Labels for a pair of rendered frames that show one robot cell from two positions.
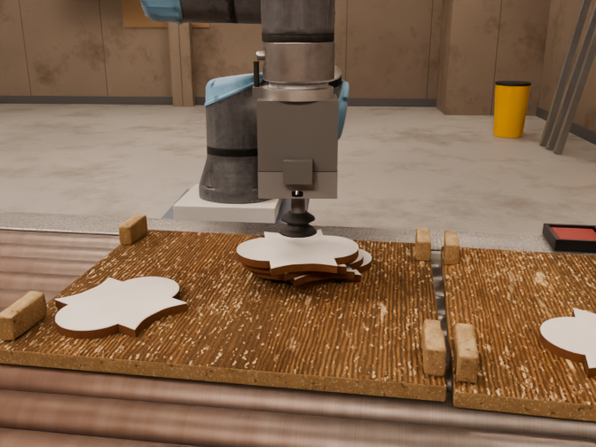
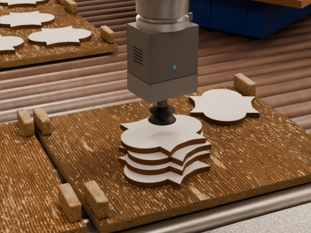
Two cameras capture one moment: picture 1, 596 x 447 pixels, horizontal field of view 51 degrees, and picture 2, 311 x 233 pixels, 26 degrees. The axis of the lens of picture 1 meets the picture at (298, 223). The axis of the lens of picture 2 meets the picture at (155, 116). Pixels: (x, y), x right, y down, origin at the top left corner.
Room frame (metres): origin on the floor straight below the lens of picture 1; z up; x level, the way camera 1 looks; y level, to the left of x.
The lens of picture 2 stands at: (1.44, -0.51, 1.43)
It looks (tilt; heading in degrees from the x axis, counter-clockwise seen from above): 25 degrees down; 147
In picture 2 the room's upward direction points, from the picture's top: straight up
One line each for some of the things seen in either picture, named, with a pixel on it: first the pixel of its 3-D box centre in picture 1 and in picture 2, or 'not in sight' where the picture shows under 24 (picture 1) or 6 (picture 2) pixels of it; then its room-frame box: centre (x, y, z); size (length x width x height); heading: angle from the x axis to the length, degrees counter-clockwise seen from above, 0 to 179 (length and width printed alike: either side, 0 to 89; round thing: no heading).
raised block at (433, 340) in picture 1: (433, 346); (42, 120); (0.49, -0.12, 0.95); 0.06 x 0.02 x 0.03; 171
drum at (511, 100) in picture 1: (510, 109); not in sight; (6.92, -2.33, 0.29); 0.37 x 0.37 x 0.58
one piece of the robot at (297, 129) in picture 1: (295, 141); (159, 51); (0.66, 0.00, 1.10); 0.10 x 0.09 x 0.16; 179
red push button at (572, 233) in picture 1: (576, 239); not in sight; (0.85, -0.40, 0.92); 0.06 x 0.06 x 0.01; 82
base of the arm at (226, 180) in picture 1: (237, 169); not in sight; (1.19, 0.12, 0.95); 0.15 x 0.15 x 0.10
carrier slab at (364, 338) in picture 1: (251, 292); (182, 144); (0.65, 0.05, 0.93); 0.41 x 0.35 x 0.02; 81
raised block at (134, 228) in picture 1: (133, 229); not in sight; (0.81, 0.23, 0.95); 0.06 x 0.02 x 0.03; 171
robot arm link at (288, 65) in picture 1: (295, 64); (164, 1); (0.67, 0.00, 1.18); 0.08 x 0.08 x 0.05
